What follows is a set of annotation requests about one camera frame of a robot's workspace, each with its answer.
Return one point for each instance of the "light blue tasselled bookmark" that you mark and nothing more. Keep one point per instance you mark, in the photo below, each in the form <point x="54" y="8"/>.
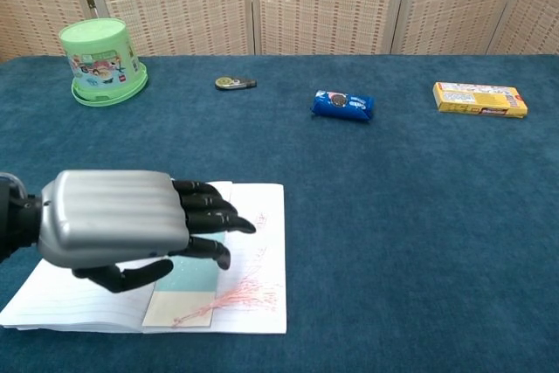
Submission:
<point x="192" y="277"/>

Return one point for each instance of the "open white notebook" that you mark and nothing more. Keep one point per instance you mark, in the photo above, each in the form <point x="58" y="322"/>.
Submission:
<point x="65" y="307"/>

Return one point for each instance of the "woven bamboo folding screen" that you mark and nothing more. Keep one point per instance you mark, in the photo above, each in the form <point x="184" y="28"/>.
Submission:
<point x="323" y="2"/>

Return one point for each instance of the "yellow cardboard box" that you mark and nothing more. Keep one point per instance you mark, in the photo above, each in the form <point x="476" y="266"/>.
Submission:
<point x="476" y="102"/>

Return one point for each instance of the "green plastic toy bucket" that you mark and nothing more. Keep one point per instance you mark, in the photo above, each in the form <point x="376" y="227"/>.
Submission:
<point x="100" y="63"/>

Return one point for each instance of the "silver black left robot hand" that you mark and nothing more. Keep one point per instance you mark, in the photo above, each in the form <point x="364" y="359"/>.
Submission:
<point x="113" y="216"/>

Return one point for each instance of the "dark teal table cover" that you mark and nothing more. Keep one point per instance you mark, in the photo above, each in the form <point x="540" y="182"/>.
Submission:
<point x="393" y="216"/>

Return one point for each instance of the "blue cookie pack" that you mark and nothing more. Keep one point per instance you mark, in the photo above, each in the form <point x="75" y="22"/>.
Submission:
<point x="345" y="104"/>

